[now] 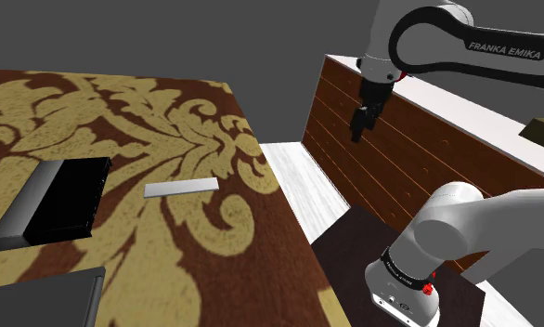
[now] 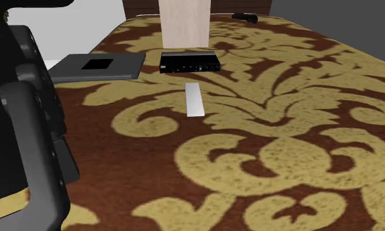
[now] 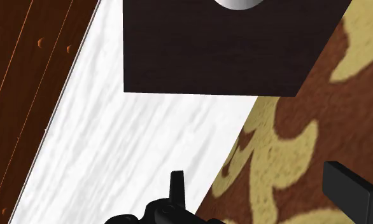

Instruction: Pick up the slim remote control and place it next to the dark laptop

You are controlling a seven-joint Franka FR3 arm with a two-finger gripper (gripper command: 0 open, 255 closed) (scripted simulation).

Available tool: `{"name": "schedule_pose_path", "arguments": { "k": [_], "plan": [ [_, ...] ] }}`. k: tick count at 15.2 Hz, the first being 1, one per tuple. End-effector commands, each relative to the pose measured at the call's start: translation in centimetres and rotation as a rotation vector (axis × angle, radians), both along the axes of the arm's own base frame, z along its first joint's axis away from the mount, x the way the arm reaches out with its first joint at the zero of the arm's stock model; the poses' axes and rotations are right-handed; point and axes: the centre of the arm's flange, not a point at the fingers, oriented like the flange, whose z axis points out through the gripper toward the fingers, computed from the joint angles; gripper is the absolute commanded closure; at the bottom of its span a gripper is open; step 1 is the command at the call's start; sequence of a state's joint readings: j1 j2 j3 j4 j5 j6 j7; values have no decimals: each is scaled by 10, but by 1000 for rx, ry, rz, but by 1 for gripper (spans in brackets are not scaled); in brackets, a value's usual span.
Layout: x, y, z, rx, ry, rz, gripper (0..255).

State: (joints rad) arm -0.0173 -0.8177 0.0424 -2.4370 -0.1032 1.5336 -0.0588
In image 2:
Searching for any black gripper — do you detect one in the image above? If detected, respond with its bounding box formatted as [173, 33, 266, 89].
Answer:
[0, 0, 81, 231]

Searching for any grey flat pad, black square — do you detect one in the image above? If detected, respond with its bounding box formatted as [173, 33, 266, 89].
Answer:
[47, 52, 147, 85]

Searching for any white remote control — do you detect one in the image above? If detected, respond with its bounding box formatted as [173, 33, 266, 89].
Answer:
[184, 82, 206, 118]

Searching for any black electronic box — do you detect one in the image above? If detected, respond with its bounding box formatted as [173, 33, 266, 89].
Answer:
[159, 51, 222, 75]

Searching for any pale wooden robot stand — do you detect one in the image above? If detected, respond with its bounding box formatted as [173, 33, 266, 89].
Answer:
[158, 0, 212, 50]

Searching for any bed with brown patterned cover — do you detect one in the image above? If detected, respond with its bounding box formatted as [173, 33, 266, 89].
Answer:
[0, 0, 385, 231]

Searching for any small black object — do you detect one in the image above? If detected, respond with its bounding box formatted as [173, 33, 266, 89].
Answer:
[231, 12, 260, 25]

